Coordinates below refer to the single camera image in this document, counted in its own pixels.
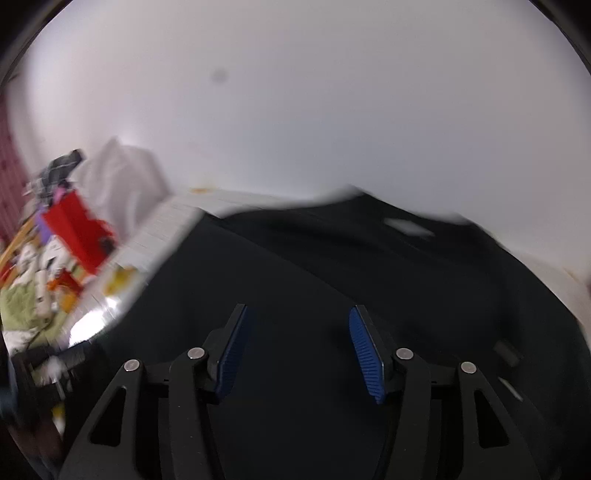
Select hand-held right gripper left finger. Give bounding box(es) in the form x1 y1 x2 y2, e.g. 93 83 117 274
58 303 254 480

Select wooden bed frame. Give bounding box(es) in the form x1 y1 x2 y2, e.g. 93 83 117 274
0 217 38 278

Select black shirt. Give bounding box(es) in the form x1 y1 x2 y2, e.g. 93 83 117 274
60 187 591 480

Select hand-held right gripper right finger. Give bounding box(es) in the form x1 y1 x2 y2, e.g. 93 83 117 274
348 305 542 480

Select fruit print tablecloth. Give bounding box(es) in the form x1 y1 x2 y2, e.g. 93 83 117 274
68 187 333 347

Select maroon padded wall panel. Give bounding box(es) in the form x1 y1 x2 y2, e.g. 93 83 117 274
0 102 29 250

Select red paper bag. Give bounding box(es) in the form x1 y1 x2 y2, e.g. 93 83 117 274
41 191 116 274

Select green blanket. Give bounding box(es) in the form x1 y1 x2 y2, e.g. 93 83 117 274
0 281 61 348

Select dark clothes pile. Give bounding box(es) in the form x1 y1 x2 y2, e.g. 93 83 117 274
28 150 87 200

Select white plastic bag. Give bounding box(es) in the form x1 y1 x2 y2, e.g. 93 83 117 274
74 137 172 241

